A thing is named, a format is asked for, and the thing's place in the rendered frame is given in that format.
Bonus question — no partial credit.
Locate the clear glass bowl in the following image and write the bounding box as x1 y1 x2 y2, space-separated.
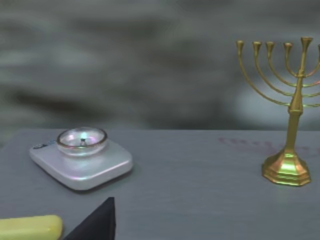
56 127 109 158

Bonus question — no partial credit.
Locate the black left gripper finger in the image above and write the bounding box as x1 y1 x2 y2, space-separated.
62 196 117 240

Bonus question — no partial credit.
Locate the gold menorah candle holder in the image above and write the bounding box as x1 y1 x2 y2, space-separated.
235 36 320 187

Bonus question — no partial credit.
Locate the white kitchen scale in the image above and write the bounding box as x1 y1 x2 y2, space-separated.
29 138 134 192

